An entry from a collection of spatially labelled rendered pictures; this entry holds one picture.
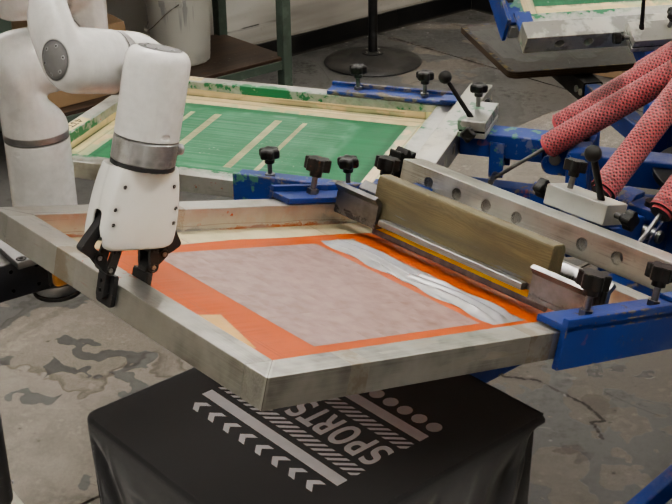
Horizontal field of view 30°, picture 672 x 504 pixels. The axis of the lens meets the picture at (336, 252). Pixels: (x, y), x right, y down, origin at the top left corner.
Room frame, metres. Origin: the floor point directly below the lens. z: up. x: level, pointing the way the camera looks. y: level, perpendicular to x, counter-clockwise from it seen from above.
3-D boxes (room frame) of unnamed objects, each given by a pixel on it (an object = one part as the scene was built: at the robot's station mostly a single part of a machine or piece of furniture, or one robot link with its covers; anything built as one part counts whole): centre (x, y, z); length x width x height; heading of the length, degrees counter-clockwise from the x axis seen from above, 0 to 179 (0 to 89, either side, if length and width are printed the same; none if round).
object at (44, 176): (1.74, 0.44, 1.21); 0.16 x 0.13 x 0.15; 35
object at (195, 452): (1.50, 0.03, 0.95); 0.48 x 0.44 x 0.01; 131
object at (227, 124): (2.53, 0.05, 1.05); 1.08 x 0.61 x 0.23; 71
